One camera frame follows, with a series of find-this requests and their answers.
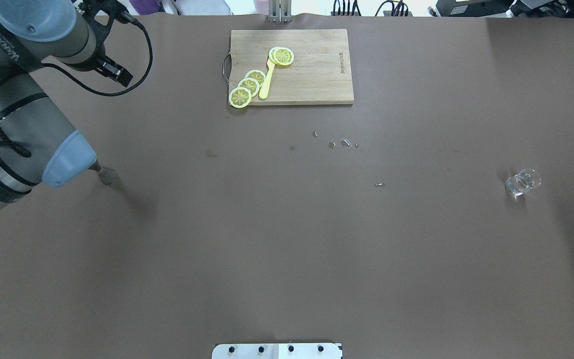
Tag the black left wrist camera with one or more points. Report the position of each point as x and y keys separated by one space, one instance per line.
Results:
x=113 y=9

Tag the lemon slice bottom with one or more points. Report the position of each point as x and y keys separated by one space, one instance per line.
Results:
x=240 y=97

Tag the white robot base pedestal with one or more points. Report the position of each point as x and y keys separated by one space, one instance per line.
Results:
x=278 y=351

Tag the clear glass shaker cup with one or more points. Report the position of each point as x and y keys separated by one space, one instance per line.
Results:
x=522 y=182

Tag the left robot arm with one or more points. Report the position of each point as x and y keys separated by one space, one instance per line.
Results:
x=38 y=144

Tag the wooden cutting board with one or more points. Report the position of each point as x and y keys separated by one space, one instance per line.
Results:
x=320 y=74

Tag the steel jigger measuring cup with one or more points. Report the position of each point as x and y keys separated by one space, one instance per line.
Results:
x=106 y=175

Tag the lemon slice middle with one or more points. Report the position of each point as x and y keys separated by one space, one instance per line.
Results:
x=250 y=84

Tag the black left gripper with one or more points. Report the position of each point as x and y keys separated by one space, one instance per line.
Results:
x=106 y=176

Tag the lemon slice on spoon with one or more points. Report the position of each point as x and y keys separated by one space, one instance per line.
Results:
x=281 y=56

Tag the aluminium frame post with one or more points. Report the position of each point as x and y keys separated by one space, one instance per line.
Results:
x=279 y=11

